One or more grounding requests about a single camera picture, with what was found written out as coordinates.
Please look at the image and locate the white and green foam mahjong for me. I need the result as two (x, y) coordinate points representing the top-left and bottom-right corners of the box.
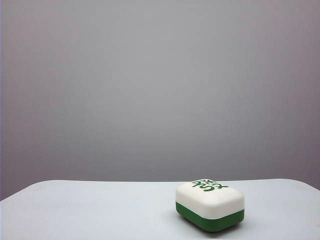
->
(175, 178), (245, 232)

